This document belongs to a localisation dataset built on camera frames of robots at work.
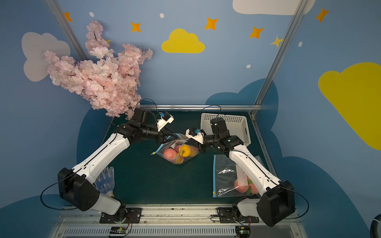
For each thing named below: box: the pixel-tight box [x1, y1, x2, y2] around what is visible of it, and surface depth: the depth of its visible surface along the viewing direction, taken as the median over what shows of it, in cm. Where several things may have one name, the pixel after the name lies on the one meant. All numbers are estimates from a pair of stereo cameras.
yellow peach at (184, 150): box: [178, 144, 191, 158], surface depth 87 cm
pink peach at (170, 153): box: [163, 148, 178, 160], surface depth 83 cm
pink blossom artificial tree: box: [44, 20, 154, 119], surface depth 64 cm
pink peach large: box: [249, 183, 259, 195], surface depth 80 cm
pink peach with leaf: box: [234, 178, 250, 193], surface depth 80 cm
